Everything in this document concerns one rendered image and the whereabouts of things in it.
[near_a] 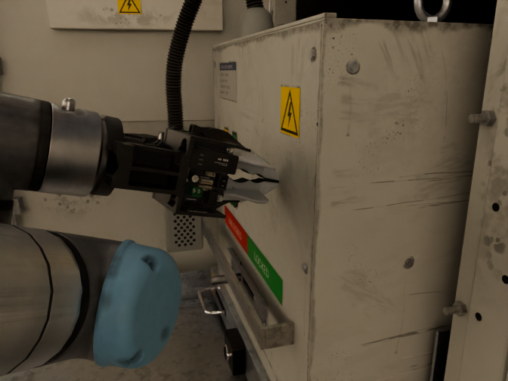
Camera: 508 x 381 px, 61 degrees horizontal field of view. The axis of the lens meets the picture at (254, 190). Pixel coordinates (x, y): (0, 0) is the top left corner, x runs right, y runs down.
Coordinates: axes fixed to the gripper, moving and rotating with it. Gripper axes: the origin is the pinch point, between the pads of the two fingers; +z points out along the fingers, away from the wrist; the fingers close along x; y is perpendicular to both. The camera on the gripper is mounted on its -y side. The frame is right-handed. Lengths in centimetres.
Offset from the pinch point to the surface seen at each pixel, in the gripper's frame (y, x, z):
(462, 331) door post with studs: 19.7, -10.1, 14.3
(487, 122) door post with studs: 19.5, 10.3, 8.3
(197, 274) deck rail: -40, -29, 16
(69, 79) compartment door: -60, 7, -14
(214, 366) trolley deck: -17.3, -36.3, 10.4
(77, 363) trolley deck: -31, -42, -9
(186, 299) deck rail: -40, -35, 15
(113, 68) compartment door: -57, 12, -6
